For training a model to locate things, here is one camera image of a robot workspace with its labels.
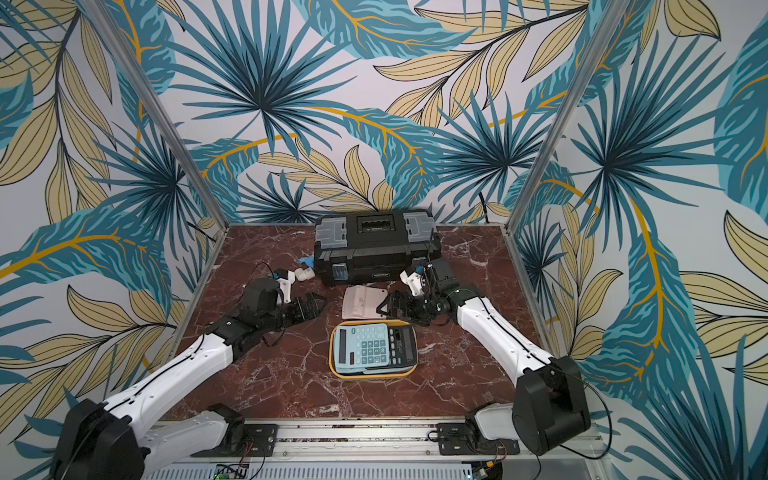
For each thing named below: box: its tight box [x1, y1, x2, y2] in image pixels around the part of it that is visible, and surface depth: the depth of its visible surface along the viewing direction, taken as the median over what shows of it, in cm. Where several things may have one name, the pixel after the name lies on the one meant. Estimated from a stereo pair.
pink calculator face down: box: [342, 285, 388, 319], surface depth 98 cm
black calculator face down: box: [376, 325, 417, 368], surface depth 85 cm
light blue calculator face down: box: [334, 323, 389, 373], surface depth 82 cm
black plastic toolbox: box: [314, 210, 442, 286], surface depth 95 cm
